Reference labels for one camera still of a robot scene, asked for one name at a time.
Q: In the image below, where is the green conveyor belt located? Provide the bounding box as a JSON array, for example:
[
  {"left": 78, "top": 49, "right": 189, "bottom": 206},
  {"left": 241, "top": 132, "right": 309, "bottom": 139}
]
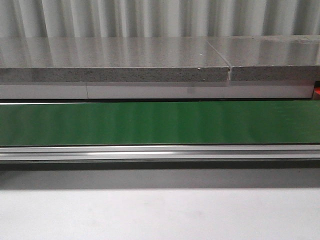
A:
[{"left": 0, "top": 100, "right": 320, "bottom": 163}]

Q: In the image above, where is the grey stone slab right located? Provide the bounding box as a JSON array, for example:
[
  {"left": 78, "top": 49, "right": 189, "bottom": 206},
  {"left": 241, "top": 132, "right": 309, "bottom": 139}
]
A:
[{"left": 206, "top": 36, "right": 320, "bottom": 86}]

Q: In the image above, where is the grey stone slab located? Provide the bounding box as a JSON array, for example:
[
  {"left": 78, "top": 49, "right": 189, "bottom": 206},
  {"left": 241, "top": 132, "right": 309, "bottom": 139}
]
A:
[
  {"left": 206, "top": 36, "right": 320, "bottom": 86},
  {"left": 0, "top": 37, "right": 229, "bottom": 85}
]

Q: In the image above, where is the grey stone slab left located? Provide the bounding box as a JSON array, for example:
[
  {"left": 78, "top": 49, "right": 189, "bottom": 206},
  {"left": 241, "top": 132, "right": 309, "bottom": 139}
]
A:
[{"left": 0, "top": 37, "right": 229, "bottom": 85}]

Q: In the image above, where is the red plastic tray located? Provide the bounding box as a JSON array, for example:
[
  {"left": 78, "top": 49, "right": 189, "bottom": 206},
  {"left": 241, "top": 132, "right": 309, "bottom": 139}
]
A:
[{"left": 312, "top": 81, "right": 320, "bottom": 101}]

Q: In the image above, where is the white pleated curtain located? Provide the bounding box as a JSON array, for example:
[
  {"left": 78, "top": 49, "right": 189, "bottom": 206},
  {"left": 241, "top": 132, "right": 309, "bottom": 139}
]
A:
[{"left": 0, "top": 0, "right": 320, "bottom": 38}]

